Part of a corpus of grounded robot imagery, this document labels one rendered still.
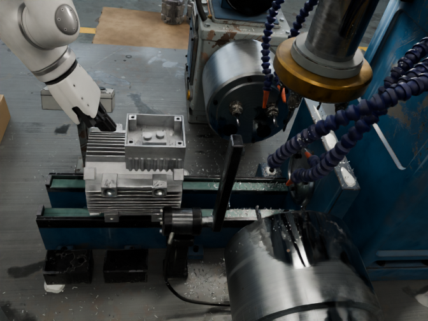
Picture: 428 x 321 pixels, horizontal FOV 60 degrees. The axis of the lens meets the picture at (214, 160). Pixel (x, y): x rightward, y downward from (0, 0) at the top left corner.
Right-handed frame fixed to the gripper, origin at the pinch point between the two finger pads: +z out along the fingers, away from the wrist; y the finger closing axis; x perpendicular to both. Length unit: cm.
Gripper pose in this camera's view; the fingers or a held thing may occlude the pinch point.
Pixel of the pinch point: (106, 124)
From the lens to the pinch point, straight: 85.7
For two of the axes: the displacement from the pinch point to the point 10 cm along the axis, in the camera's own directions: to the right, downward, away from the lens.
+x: 9.2, -3.3, -2.1
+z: 3.8, 6.1, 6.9
